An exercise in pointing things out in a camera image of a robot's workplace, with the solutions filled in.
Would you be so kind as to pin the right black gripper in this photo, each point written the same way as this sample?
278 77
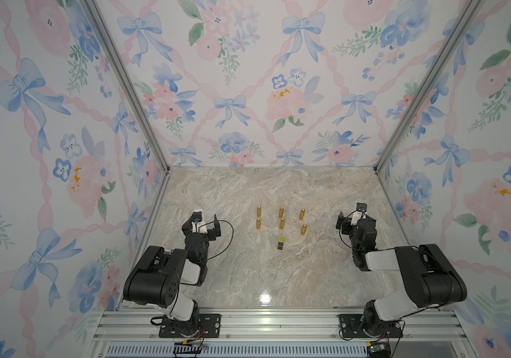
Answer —
346 224

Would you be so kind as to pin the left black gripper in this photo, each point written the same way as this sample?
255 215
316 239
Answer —
211 233

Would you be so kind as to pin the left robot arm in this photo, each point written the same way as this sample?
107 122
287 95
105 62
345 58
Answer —
159 274

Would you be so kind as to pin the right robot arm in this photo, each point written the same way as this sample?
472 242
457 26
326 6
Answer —
429 279

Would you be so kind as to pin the square gold black lipstick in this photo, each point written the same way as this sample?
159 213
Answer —
281 242

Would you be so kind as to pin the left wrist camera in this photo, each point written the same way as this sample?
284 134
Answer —
197 218

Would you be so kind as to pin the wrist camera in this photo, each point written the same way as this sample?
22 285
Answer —
197 218
361 208

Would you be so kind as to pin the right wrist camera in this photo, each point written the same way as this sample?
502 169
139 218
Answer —
361 208

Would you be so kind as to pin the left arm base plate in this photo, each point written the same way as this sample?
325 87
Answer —
204 325

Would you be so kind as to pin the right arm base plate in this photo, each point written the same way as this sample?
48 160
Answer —
354 326

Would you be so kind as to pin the aluminium rail frame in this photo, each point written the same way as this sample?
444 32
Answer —
282 332

